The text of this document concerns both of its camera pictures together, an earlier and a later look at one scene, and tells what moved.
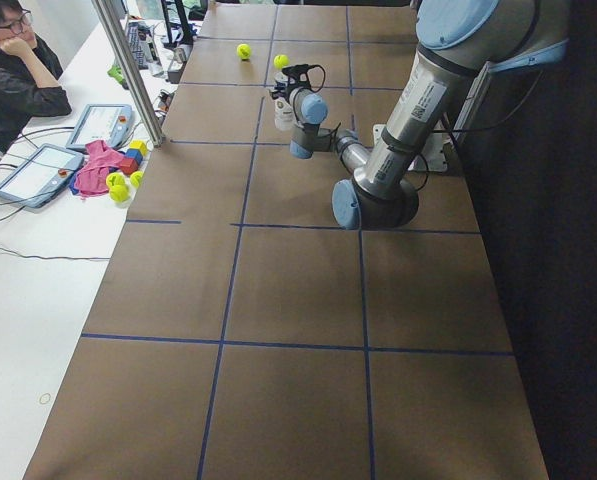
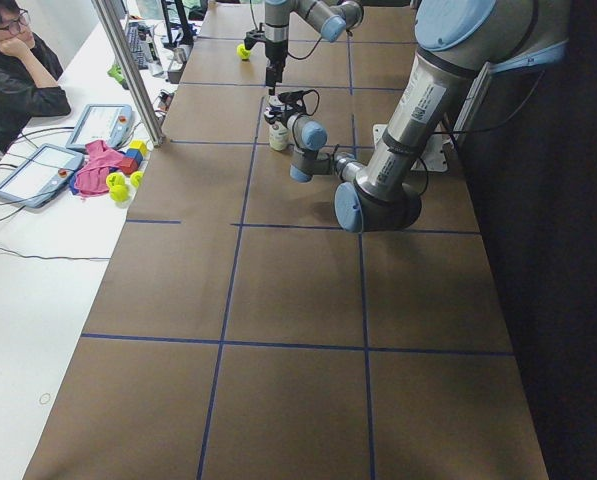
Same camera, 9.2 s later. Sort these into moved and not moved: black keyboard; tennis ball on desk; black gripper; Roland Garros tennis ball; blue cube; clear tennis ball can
Moved: black gripper; clear tennis ball can
Not moved: tennis ball on desk; blue cube; Roland Garros tennis ball; black keyboard
